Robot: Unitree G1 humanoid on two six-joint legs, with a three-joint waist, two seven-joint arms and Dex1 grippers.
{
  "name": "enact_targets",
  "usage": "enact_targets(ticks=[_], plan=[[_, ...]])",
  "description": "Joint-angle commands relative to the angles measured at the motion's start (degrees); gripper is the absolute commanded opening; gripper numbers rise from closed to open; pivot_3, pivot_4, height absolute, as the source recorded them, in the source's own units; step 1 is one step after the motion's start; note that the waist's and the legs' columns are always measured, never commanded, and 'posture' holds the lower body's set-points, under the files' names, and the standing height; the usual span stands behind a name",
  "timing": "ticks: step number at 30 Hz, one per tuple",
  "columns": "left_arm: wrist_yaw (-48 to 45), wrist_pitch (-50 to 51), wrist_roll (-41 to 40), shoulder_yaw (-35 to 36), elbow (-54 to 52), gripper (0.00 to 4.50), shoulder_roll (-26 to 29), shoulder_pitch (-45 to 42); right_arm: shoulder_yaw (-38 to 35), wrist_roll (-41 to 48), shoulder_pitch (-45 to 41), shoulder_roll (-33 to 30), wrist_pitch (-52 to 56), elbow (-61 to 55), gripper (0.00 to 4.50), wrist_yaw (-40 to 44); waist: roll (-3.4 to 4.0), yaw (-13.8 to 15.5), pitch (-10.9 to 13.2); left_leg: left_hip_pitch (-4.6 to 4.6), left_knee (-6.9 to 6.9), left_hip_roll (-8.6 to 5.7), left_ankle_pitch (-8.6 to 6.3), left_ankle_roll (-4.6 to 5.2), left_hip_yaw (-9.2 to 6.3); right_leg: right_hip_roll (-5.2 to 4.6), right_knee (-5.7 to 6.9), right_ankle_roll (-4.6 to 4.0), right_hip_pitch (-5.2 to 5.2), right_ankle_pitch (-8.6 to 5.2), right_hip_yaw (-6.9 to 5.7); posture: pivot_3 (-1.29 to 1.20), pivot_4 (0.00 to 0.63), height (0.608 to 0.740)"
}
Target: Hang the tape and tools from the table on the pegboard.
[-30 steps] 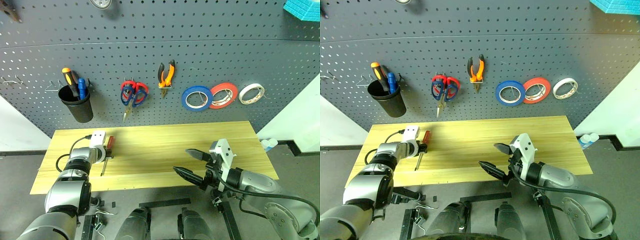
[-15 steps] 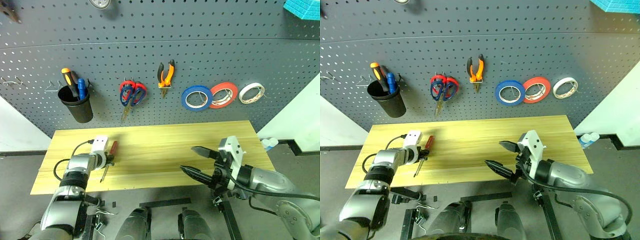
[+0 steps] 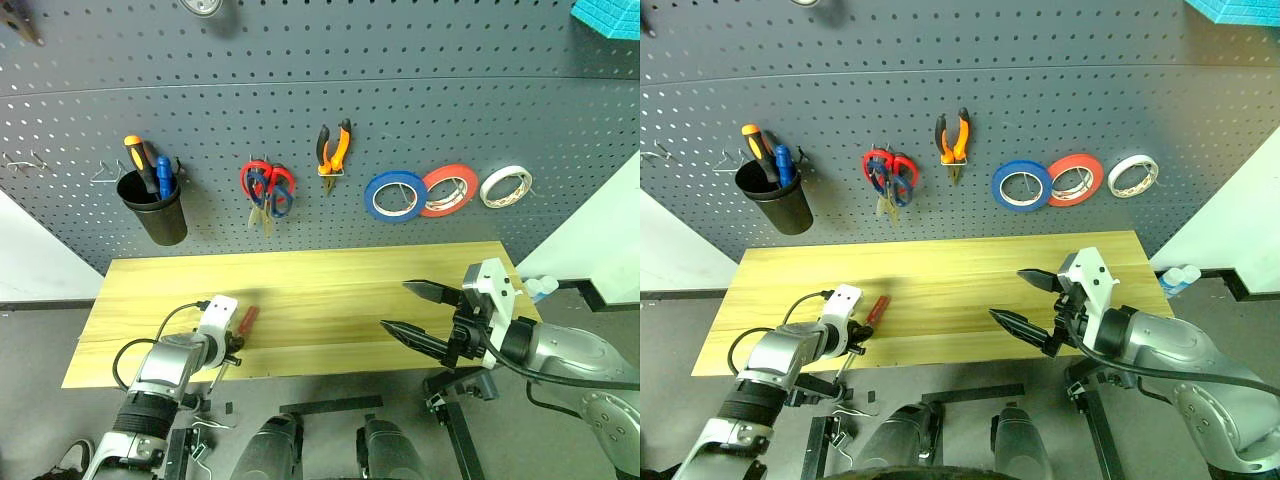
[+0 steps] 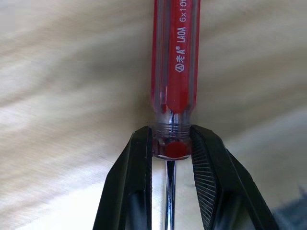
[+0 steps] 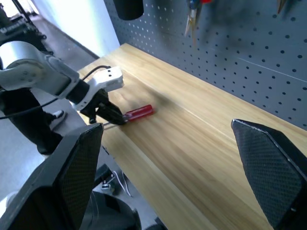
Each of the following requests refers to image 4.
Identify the red clear handled screwdriver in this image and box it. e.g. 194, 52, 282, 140
150, 0, 201, 230

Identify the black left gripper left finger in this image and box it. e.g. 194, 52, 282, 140
92, 126, 154, 230

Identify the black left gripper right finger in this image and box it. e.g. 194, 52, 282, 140
191, 125, 280, 230

